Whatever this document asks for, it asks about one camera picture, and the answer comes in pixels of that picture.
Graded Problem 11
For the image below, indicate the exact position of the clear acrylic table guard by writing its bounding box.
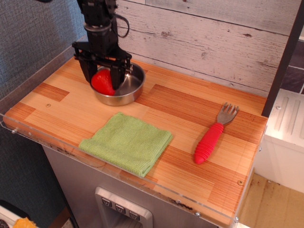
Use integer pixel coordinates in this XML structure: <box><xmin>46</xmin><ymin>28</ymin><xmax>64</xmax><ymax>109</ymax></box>
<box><xmin>0</xmin><ymin>35</ymin><xmax>262</xmax><ymax>226</ymax></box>

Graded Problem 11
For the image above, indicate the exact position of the yellow and black object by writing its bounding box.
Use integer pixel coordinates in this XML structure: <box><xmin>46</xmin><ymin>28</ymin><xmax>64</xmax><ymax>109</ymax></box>
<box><xmin>0</xmin><ymin>218</ymin><xmax>37</xmax><ymax>228</ymax></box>

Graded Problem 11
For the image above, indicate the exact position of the silver metal pot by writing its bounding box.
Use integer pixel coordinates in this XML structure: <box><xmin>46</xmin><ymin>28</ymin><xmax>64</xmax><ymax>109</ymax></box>
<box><xmin>91</xmin><ymin>63</ymin><xmax>145</xmax><ymax>106</ymax></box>

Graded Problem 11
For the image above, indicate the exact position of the green folded cloth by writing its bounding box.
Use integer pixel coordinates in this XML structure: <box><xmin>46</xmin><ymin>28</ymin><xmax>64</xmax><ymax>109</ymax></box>
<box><xmin>79</xmin><ymin>112</ymin><xmax>172</xmax><ymax>177</ymax></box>

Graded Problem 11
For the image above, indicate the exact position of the red toy capsicum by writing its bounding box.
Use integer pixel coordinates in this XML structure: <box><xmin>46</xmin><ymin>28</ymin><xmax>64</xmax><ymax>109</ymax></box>
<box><xmin>91</xmin><ymin>68</ymin><xmax>115</xmax><ymax>95</ymax></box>

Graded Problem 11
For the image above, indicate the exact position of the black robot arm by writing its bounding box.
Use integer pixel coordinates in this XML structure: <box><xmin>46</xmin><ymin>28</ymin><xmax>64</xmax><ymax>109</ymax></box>
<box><xmin>72</xmin><ymin>0</ymin><xmax>132</xmax><ymax>90</ymax></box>

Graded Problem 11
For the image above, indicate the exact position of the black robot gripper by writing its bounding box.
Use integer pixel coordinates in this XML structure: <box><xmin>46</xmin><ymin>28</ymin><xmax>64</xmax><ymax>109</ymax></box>
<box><xmin>72</xmin><ymin>26</ymin><xmax>132</xmax><ymax>90</ymax></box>

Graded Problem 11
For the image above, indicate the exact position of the dark grey right post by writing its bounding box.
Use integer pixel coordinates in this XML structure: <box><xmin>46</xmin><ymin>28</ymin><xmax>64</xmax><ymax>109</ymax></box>
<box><xmin>261</xmin><ymin>0</ymin><xmax>304</xmax><ymax>117</ymax></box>

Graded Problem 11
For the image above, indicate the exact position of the black cable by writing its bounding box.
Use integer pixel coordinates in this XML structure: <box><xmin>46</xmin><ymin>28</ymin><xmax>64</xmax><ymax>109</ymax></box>
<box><xmin>111</xmin><ymin>13</ymin><xmax>130</xmax><ymax>38</ymax></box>

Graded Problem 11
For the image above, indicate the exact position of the fork with red handle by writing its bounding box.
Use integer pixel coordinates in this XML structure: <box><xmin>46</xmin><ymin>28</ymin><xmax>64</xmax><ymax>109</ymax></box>
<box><xmin>194</xmin><ymin>102</ymin><xmax>239</xmax><ymax>164</ymax></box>

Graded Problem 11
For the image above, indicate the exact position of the silver toy fridge cabinet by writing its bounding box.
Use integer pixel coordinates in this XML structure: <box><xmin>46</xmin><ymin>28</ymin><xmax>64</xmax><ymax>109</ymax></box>
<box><xmin>43</xmin><ymin>146</ymin><xmax>215</xmax><ymax>228</ymax></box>

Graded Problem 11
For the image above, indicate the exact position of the white toy appliance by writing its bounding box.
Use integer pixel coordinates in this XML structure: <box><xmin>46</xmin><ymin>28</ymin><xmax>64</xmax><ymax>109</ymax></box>
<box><xmin>254</xmin><ymin>89</ymin><xmax>304</xmax><ymax>192</ymax></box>

